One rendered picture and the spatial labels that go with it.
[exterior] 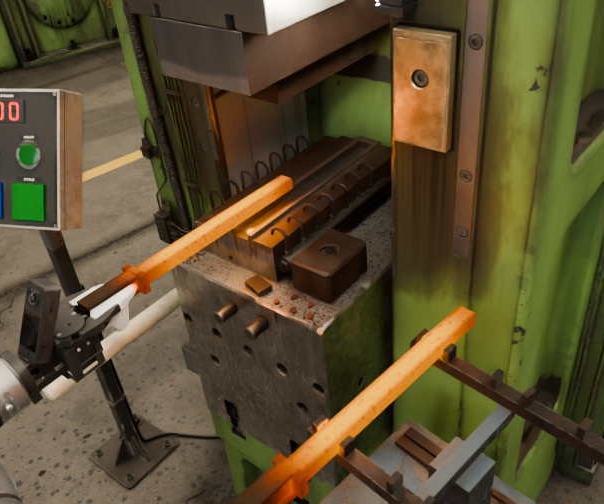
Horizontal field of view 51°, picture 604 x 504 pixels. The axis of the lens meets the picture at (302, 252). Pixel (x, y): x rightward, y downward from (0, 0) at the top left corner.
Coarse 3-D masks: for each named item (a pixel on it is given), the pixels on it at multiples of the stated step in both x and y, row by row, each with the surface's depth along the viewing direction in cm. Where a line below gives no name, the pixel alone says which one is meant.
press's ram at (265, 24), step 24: (144, 0) 99; (168, 0) 95; (192, 0) 92; (216, 0) 89; (240, 0) 86; (264, 0) 84; (288, 0) 87; (312, 0) 91; (336, 0) 95; (216, 24) 91; (240, 24) 88; (264, 24) 86; (288, 24) 89
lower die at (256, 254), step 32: (288, 160) 139; (320, 160) 136; (352, 160) 132; (384, 160) 133; (320, 192) 125; (352, 192) 126; (288, 224) 116; (320, 224) 121; (224, 256) 122; (256, 256) 115
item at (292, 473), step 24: (456, 312) 93; (432, 336) 90; (456, 336) 91; (408, 360) 86; (432, 360) 88; (384, 384) 83; (408, 384) 85; (360, 408) 80; (384, 408) 83; (336, 432) 78; (312, 456) 75; (264, 480) 72; (288, 480) 72
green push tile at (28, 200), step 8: (16, 184) 128; (24, 184) 128; (32, 184) 127; (40, 184) 127; (16, 192) 128; (24, 192) 128; (32, 192) 128; (40, 192) 127; (16, 200) 129; (24, 200) 128; (32, 200) 128; (40, 200) 127; (16, 208) 129; (24, 208) 128; (32, 208) 128; (40, 208) 127; (16, 216) 129; (24, 216) 129; (32, 216) 128; (40, 216) 128
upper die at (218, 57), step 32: (352, 0) 107; (160, 32) 100; (192, 32) 95; (224, 32) 91; (288, 32) 97; (320, 32) 103; (352, 32) 109; (160, 64) 104; (192, 64) 99; (224, 64) 95; (256, 64) 93; (288, 64) 99
